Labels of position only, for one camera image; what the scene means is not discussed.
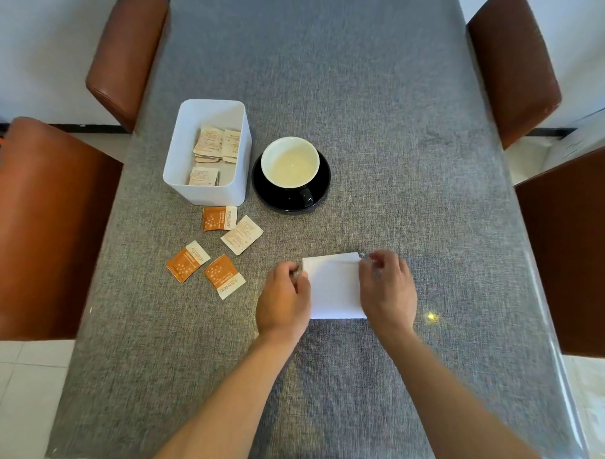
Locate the person's left hand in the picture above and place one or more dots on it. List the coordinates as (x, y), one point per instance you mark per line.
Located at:
(282, 307)

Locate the person's right hand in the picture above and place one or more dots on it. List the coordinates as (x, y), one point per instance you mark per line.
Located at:
(391, 298)

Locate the person's left thumb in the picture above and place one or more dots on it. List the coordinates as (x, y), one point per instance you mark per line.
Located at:
(302, 284)

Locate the person's right thumb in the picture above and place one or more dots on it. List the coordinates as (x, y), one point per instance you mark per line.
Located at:
(365, 275)

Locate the white paper napkin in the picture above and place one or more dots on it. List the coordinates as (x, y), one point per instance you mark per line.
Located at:
(334, 288)

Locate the person's left forearm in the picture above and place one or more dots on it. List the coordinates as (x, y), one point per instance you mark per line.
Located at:
(227, 402)

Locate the person's right forearm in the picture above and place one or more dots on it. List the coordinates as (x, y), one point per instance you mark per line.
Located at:
(449, 397)

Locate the pale sachet packet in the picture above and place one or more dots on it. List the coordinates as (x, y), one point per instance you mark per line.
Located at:
(203, 176)
(208, 142)
(207, 160)
(231, 145)
(242, 235)

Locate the orange and white sachet packet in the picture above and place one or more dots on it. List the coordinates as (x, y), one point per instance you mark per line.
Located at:
(218, 218)
(224, 276)
(186, 261)

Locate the black saucer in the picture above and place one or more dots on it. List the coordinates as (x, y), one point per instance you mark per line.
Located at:
(321, 182)

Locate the black cup with white inside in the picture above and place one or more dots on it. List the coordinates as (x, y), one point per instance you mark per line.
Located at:
(290, 163)

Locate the grey fabric tablecloth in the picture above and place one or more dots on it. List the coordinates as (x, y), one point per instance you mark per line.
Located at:
(368, 118)

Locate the white rectangular plastic box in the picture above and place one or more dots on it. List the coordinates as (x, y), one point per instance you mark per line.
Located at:
(182, 156)

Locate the brown leather chair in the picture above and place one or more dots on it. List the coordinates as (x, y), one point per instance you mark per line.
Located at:
(513, 71)
(52, 227)
(567, 255)
(124, 56)

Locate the white cabinet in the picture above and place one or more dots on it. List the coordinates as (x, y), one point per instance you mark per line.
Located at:
(574, 142)

